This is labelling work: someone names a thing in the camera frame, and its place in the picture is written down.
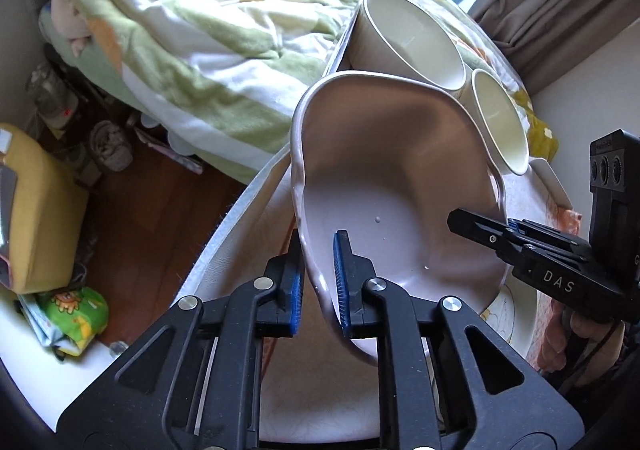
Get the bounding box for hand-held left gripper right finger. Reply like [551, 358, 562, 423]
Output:
[332, 231, 583, 450]

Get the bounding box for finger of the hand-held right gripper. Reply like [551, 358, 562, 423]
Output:
[505, 217, 592, 261]
[446, 207, 531, 255]

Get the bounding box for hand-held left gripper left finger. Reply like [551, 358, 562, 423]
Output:
[57, 230, 303, 450]

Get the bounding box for white irregular bowl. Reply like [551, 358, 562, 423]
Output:
[290, 71, 511, 368]

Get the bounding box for person's right hand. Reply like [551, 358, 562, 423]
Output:
[567, 314, 627, 383]

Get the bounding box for orange patterned cloth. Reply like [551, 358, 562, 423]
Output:
[530, 195, 583, 371]

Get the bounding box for cream bowl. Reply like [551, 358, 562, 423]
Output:
[457, 70, 531, 177]

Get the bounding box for green cartoon packet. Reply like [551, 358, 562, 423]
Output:
[19, 286, 110, 358]

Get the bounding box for grey slippers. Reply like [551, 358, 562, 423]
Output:
[89, 121, 135, 173]

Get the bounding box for floral green blanket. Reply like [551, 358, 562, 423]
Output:
[35, 0, 558, 185]

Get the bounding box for pink plush pillow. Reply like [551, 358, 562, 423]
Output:
[50, 0, 97, 58]

